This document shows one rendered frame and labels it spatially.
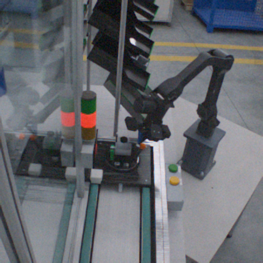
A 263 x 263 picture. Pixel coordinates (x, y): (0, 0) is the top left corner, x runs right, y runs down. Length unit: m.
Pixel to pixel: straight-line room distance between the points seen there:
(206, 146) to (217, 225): 0.33
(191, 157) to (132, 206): 0.37
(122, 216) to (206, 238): 0.35
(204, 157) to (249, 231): 1.20
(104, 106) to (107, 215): 0.78
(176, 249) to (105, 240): 0.28
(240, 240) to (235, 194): 0.99
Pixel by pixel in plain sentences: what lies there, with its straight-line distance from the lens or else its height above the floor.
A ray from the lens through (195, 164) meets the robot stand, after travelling 1.53.
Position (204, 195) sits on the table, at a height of 0.86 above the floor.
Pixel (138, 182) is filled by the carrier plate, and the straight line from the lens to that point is 1.34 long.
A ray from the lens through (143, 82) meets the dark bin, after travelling 1.49.
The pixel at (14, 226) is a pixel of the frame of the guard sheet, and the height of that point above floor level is 1.61.
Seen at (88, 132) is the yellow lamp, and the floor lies 1.29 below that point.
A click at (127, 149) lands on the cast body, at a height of 1.06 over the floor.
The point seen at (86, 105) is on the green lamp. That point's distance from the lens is 0.98.
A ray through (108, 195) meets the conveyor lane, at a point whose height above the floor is 0.92.
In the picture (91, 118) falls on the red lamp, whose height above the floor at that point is 1.35.
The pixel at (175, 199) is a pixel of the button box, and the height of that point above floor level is 0.96.
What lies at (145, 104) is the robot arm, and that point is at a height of 1.30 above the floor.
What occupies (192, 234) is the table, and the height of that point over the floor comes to 0.86.
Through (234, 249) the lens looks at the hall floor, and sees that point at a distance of 2.44.
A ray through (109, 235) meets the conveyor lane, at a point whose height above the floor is 0.92.
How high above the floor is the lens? 1.96
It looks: 39 degrees down
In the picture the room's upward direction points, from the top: 6 degrees clockwise
